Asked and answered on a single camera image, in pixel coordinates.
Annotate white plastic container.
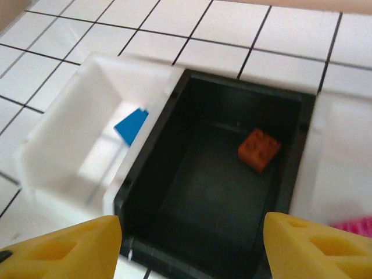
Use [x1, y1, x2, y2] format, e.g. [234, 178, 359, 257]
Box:
[287, 87, 372, 233]
[16, 52, 187, 221]

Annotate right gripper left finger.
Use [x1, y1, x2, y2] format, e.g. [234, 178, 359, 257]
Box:
[0, 214, 123, 279]

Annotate pink lego brick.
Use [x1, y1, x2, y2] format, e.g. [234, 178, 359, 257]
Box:
[328, 214, 372, 235]

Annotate black plastic container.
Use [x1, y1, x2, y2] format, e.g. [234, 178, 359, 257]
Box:
[113, 69, 317, 279]

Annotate blue lego brick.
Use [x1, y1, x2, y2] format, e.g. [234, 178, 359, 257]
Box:
[113, 108, 151, 146]

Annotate orange lego brick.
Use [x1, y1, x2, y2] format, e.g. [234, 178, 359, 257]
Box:
[237, 127, 282, 175]

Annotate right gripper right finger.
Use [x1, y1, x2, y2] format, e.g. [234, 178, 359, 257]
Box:
[263, 212, 372, 279]

